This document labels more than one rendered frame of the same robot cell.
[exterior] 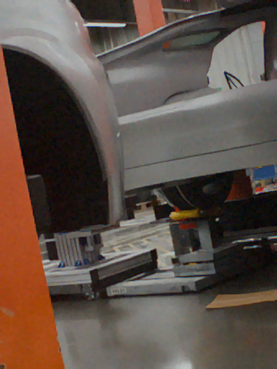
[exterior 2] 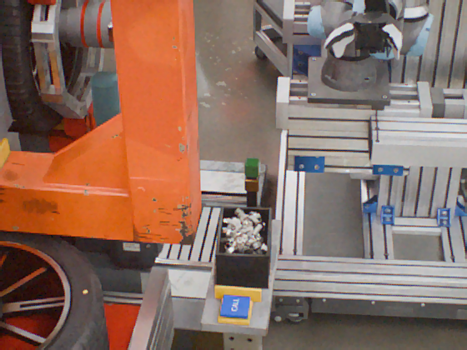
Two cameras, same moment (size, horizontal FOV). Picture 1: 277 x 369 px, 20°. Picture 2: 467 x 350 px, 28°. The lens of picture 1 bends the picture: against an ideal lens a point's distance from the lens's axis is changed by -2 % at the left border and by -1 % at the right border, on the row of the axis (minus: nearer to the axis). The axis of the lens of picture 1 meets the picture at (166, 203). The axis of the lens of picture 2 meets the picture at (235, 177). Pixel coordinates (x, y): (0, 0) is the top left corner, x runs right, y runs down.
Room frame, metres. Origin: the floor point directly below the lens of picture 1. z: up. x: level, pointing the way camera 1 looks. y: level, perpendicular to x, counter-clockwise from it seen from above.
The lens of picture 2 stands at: (8.27, -1.00, 2.14)
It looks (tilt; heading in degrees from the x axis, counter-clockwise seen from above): 37 degrees down; 149
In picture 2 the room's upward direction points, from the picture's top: 1 degrees counter-clockwise
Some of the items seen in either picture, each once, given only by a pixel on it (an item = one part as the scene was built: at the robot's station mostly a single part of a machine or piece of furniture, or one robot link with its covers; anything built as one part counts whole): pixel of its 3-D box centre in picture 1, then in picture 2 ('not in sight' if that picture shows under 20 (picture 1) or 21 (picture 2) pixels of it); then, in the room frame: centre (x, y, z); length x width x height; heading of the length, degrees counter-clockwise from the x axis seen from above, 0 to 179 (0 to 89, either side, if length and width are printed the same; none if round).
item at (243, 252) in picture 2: (170, 208); (244, 245); (6.69, -0.02, 0.51); 0.20 x 0.14 x 0.13; 145
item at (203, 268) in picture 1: (213, 262); not in sight; (5.78, -0.25, 0.13); 0.50 x 0.36 x 0.10; 141
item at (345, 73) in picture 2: not in sight; (349, 62); (6.54, 0.41, 0.87); 0.15 x 0.15 x 0.10
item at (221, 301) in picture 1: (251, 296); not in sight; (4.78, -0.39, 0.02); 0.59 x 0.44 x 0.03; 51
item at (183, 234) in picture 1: (206, 240); (97, 242); (6.19, -0.25, 0.26); 0.42 x 0.18 x 0.35; 51
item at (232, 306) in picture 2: not in sight; (235, 307); (6.84, -0.14, 0.47); 0.07 x 0.07 x 0.02; 51
